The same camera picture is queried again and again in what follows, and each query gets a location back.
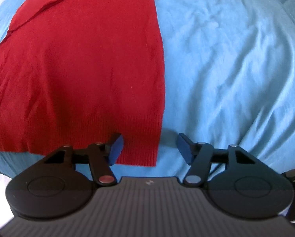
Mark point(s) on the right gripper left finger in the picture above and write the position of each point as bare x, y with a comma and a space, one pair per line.
98, 156

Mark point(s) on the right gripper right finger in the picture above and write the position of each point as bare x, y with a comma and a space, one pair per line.
201, 155

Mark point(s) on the red knit sweater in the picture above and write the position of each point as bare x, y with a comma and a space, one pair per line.
78, 72

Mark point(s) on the light blue bed sheet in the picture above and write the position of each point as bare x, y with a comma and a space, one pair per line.
230, 78

